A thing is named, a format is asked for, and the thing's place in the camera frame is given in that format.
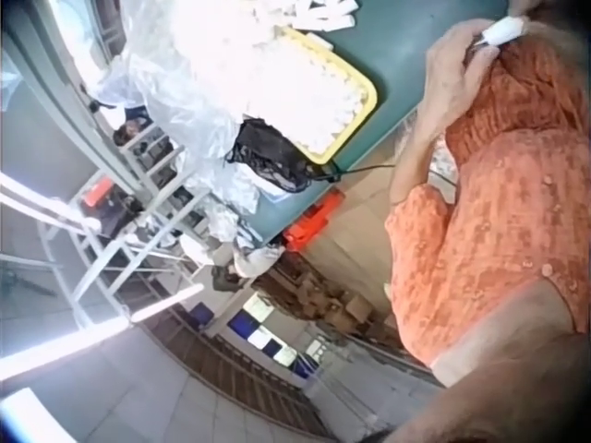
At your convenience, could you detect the person's right hand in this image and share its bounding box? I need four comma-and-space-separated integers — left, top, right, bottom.
506, 0, 558, 18

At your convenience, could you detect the person's left hand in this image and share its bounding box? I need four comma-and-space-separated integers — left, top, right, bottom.
416, 19, 501, 136

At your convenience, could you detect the small white plastic bottle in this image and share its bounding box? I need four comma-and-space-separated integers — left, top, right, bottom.
475, 15, 526, 49

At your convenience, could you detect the yellow tray of white pieces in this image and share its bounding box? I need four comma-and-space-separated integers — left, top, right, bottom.
256, 26, 380, 166

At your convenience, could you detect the pile of white bottles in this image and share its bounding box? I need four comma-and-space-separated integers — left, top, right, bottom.
258, 0, 360, 34

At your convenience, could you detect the red plastic crate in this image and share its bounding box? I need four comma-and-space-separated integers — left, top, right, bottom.
282, 187, 346, 254

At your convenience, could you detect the black mesh bag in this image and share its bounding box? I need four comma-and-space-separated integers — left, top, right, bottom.
224, 118, 316, 194

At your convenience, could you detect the stack of brown cartons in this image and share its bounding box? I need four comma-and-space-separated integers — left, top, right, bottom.
258, 252, 399, 337

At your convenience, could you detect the clear plastic bag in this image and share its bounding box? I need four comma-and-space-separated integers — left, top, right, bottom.
94, 0, 296, 218

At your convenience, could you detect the white metal rack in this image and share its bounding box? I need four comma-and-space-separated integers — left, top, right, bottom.
27, 123, 221, 327

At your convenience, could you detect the fluorescent light tube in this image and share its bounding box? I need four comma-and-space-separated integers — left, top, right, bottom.
0, 317, 136, 382
128, 281, 205, 324
0, 173, 102, 233

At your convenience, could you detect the black cable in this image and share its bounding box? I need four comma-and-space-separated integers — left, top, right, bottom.
307, 161, 404, 185

